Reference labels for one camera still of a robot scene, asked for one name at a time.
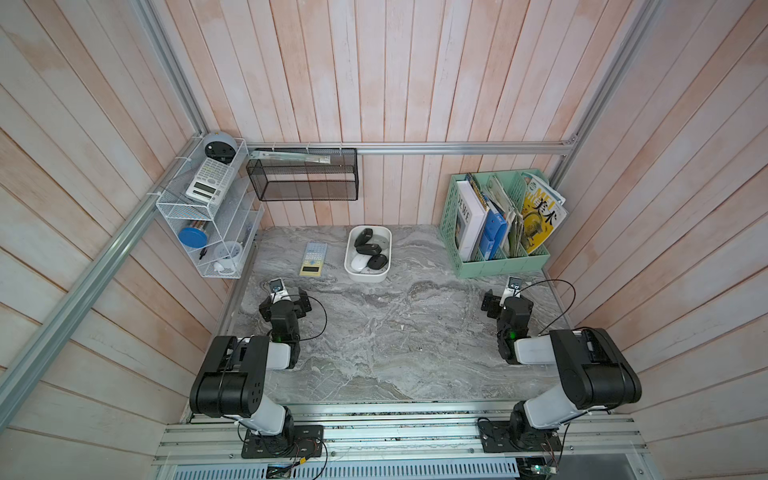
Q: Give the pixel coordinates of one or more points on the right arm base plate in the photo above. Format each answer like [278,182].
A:
[512,436]

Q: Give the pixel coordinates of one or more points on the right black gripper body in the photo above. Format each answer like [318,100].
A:
[496,311]

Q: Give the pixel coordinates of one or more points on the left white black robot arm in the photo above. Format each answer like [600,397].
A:
[231,380]

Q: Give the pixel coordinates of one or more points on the white computer mouse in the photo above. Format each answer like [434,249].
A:
[359,263]

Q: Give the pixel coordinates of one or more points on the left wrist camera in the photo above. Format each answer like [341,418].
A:
[277,290]

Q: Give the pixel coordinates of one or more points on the white plastic storage box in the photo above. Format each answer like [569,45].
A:
[381,236]

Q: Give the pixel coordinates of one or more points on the white wire wall shelf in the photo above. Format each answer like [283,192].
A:
[210,205]

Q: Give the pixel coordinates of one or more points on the round grey black speaker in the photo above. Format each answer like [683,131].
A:
[220,147]

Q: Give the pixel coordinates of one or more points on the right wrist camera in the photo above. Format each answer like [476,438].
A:
[513,288]

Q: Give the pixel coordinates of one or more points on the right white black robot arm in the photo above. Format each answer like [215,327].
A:
[593,372]

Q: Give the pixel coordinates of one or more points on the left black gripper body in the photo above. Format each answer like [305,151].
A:
[300,307]

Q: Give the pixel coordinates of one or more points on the aluminium rail base frame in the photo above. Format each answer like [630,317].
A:
[418,440]

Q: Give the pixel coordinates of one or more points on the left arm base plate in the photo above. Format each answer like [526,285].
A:
[282,443]

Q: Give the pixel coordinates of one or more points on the white cup on shelf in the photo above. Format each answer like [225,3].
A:
[227,257]

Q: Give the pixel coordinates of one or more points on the thick white book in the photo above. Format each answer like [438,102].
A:
[470,218]

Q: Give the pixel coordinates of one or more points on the yellow art magazine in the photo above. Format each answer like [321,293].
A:
[542,210]

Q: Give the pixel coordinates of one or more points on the white grey desk calculator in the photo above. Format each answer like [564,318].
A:
[210,182]

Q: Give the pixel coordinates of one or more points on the flat packet on basket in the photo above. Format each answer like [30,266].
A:
[282,156]

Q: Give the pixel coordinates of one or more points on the green plastic file crate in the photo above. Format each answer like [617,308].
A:
[514,184]

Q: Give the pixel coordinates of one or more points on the black mouse with logo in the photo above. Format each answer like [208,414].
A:
[378,262]

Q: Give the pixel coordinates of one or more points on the black mesh wall basket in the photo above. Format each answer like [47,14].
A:
[294,181]

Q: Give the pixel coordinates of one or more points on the yellow blue calculator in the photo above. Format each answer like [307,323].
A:
[313,259]

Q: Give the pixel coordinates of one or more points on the blue folder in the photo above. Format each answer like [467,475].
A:
[495,228]

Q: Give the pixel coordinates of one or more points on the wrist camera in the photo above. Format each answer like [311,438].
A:
[513,288]
[277,290]

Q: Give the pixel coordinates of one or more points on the black ribbed mouse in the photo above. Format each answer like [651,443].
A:
[363,237]

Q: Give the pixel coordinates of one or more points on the blue lid container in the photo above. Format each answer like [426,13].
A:
[194,234]

